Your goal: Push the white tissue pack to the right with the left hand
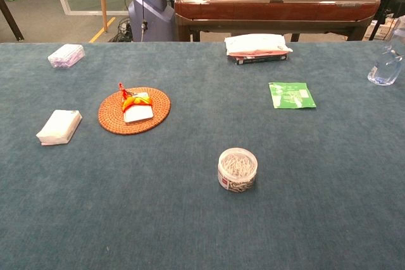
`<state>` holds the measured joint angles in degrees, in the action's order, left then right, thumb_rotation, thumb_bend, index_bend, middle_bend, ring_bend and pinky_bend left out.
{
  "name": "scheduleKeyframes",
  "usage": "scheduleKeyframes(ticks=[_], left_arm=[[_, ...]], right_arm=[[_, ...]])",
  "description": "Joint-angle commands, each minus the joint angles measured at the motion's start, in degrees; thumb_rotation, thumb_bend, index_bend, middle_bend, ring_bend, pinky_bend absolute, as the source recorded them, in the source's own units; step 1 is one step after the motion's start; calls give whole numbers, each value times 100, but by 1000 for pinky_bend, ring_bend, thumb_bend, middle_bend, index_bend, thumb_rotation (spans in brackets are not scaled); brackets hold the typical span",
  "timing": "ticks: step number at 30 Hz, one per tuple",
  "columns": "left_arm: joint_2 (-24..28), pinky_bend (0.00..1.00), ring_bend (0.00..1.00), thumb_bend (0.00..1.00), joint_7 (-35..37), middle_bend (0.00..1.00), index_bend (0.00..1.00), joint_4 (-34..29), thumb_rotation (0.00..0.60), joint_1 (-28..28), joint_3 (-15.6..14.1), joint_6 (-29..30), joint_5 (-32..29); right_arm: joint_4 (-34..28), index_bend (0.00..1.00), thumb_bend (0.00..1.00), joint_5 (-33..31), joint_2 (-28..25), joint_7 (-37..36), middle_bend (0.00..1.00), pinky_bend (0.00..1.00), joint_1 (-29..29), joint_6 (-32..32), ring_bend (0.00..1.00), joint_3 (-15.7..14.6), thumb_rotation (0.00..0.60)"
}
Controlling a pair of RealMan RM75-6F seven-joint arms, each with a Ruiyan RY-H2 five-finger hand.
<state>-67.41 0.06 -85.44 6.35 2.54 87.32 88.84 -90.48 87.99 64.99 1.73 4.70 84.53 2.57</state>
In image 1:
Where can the white tissue pack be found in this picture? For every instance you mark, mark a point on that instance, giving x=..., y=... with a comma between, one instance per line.
x=58, y=127

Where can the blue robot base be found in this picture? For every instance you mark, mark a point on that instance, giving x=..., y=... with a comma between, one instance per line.
x=152, y=14

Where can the white wet wipes pack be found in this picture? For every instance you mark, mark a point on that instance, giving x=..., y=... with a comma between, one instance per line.
x=256, y=44

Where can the round clear paper clip tub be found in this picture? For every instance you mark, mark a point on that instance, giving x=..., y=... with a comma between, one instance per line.
x=237, y=169

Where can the white card with orange ribbon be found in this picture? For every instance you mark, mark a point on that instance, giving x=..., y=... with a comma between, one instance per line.
x=138, y=114

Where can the green foil packet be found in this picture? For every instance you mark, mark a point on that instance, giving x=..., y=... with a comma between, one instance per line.
x=291, y=95

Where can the brown woven round coaster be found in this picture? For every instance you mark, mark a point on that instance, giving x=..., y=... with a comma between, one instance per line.
x=107, y=115

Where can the brown mahjong table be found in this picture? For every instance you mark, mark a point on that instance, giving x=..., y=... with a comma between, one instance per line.
x=269, y=7

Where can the clear box of purple items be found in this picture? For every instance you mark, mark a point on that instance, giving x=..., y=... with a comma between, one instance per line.
x=66, y=56

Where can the clear plastic water bottle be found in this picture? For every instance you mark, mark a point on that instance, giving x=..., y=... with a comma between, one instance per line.
x=384, y=67

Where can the white plastic crate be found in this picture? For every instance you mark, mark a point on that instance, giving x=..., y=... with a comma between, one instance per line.
x=379, y=32

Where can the black tripod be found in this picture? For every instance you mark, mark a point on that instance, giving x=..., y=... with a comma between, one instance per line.
x=387, y=7

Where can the black slanted leg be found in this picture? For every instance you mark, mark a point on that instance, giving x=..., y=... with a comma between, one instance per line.
x=11, y=20

